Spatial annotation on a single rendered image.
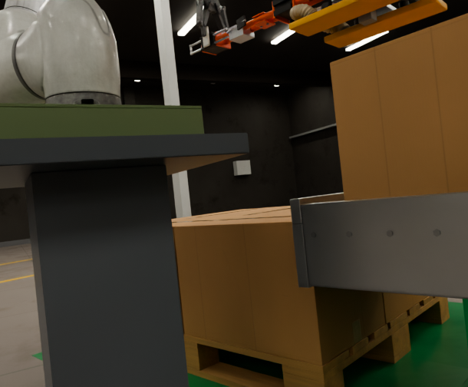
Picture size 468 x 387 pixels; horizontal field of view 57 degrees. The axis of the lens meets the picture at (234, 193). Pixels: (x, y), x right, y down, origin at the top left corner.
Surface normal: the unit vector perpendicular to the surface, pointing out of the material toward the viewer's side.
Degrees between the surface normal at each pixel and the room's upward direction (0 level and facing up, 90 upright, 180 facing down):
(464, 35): 90
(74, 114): 90
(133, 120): 90
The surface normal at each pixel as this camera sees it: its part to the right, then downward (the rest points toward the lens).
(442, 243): -0.69, 0.07
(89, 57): 0.51, -0.03
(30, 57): -0.45, 0.13
